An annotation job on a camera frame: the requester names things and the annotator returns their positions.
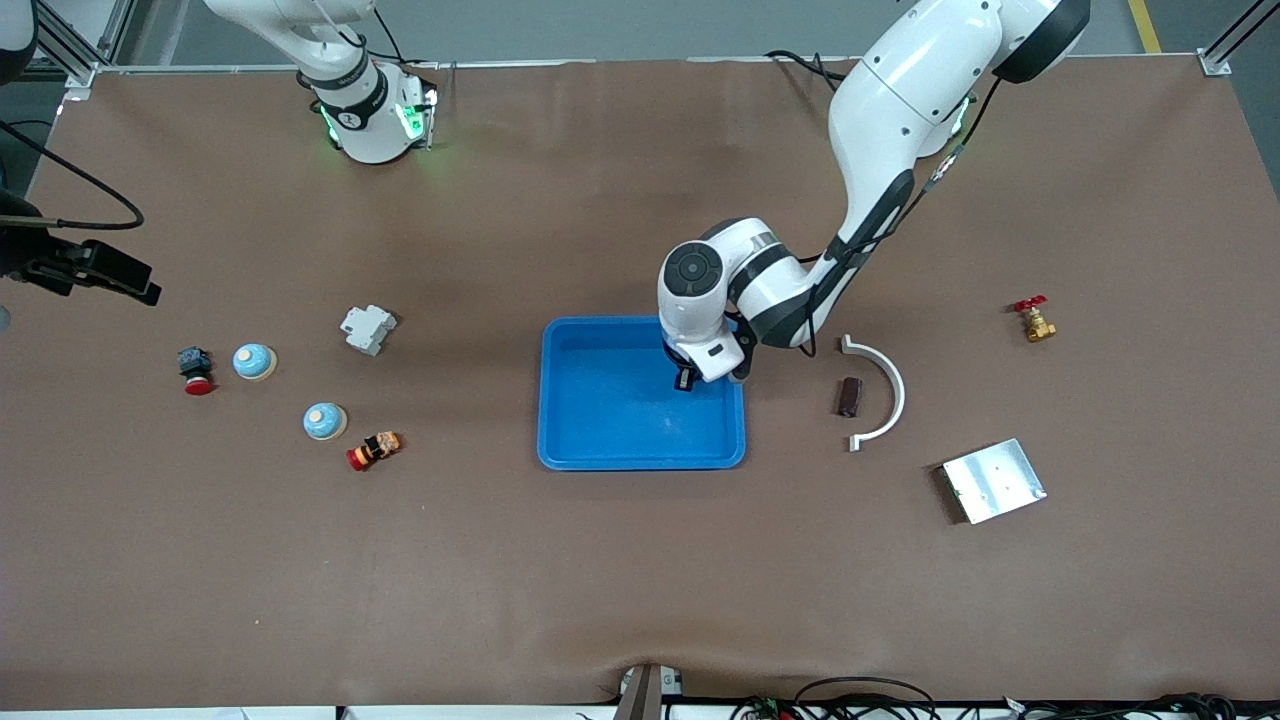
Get white circuit breaker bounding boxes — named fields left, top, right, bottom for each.
left=340, top=304, right=398, bottom=357

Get aluminium frame profile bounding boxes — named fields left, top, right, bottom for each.
left=1200, top=0, right=1280, bottom=77
left=35, top=0, right=136, bottom=101

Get red push button blue base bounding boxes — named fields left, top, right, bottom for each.
left=177, top=346, right=215, bottom=397

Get blue plastic tray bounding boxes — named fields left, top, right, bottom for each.
left=537, top=315, right=747, bottom=472

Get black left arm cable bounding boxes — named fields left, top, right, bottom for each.
left=800, top=80, right=1001, bottom=361

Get brass valve red handle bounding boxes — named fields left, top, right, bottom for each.
left=1012, top=296, right=1058, bottom=344

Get cable bundle coloured connectors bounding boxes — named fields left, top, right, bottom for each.
left=1000, top=692, right=1280, bottom=720

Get metal bracket with dark post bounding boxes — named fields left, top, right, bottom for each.
left=615, top=662, right=686, bottom=720

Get red emergency stop orange base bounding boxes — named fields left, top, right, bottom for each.
left=346, top=431, right=403, bottom=472

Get black right base cable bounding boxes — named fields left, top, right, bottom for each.
left=372, top=8, right=443, bottom=73

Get white curved plastic bracket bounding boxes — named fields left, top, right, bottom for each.
left=840, top=334, right=907, bottom=453

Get silver metal plate module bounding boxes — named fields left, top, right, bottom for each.
left=941, top=438, right=1048, bottom=526

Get black looped cable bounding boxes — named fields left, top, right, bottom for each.
left=795, top=676, right=938, bottom=720

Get black left base cables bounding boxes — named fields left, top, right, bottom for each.
left=765, top=48, right=861, bottom=93

